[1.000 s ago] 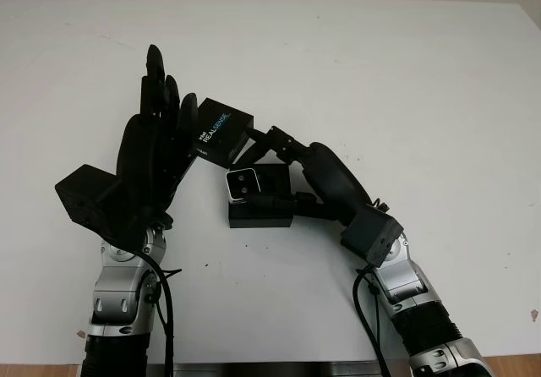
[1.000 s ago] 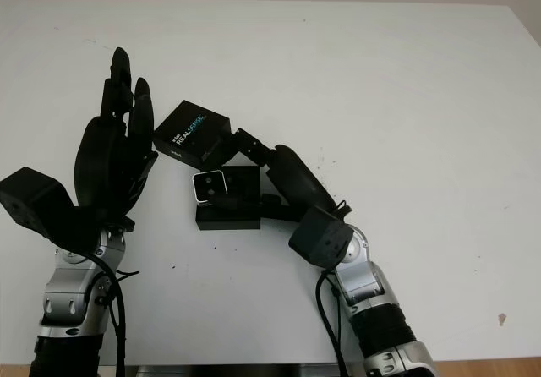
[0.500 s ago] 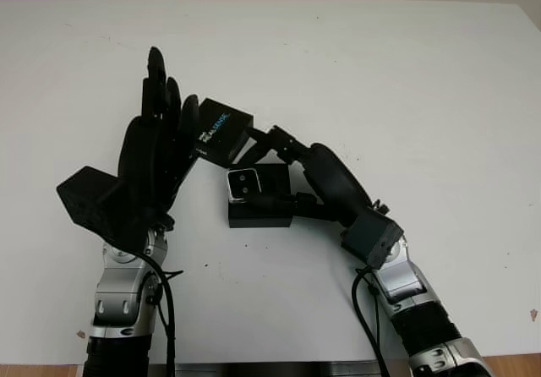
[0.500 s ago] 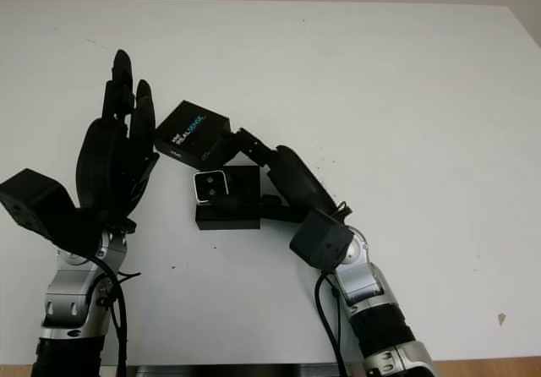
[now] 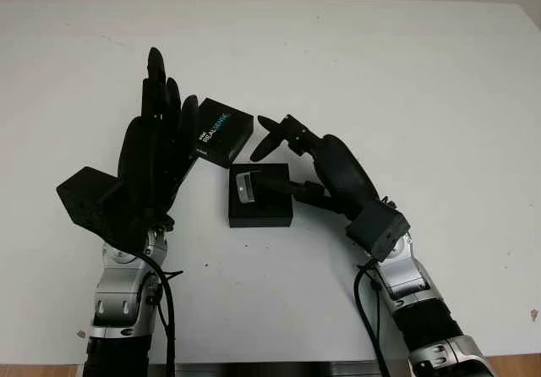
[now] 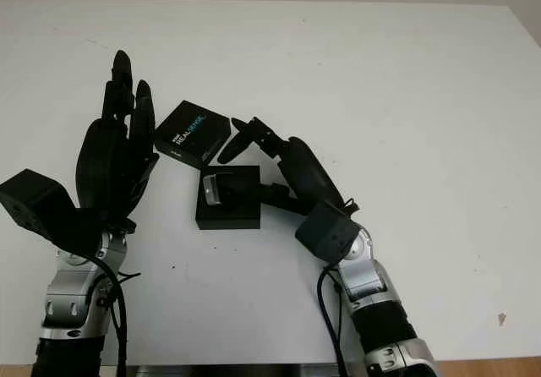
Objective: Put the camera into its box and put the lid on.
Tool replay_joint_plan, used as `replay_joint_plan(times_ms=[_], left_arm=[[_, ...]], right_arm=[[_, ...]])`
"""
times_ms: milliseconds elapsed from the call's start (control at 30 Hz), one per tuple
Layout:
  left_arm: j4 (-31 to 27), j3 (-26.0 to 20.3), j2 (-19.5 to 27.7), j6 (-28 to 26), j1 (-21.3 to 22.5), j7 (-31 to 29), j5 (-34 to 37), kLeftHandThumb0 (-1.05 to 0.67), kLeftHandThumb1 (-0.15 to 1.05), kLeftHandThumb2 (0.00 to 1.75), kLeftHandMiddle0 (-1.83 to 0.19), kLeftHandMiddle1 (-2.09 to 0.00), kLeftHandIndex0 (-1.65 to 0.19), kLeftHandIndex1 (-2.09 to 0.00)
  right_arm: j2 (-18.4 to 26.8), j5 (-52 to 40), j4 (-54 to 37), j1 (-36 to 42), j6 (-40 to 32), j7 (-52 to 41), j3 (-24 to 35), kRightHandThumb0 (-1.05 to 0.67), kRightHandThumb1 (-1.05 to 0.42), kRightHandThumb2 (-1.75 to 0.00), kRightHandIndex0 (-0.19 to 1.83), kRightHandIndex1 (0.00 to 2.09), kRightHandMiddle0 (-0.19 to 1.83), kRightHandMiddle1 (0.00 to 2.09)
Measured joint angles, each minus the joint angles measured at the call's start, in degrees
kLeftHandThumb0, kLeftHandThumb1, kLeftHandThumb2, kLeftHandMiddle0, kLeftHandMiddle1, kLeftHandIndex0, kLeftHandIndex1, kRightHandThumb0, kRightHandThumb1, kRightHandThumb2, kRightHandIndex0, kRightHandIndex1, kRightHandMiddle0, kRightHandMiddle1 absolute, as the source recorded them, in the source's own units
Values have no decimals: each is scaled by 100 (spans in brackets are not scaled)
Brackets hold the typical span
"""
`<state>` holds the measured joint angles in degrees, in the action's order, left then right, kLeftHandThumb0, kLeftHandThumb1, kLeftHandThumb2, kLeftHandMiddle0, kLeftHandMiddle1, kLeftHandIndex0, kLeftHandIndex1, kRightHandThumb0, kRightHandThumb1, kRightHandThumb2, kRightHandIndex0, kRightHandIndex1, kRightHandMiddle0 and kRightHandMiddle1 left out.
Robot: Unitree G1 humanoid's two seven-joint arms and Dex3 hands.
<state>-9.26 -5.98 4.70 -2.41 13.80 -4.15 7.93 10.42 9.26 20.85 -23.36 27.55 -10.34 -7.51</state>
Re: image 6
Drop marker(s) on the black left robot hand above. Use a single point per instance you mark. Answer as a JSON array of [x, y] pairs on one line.
[[110, 161]]

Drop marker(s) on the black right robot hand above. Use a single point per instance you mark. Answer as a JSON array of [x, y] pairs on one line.
[[308, 174]]

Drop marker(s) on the black printed box lid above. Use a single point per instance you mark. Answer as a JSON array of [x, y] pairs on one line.
[[190, 132]]

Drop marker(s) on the small silver depth camera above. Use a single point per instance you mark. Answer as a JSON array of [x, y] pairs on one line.
[[210, 191]]

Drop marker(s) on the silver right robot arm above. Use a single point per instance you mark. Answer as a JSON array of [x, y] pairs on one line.
[[372, 284]]

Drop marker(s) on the dark grey robot torso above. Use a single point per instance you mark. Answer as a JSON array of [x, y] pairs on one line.
[[236, 372]]

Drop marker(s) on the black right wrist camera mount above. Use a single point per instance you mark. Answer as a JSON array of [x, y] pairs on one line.
[[325, 233]]

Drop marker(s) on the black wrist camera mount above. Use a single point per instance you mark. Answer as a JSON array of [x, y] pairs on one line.
[[34, 203], [325, 233]]

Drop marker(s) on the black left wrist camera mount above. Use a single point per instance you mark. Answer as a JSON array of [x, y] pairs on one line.
[[34, 203]]

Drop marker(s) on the black camera box base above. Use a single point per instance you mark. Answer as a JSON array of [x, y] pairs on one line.
[[228, 216]]

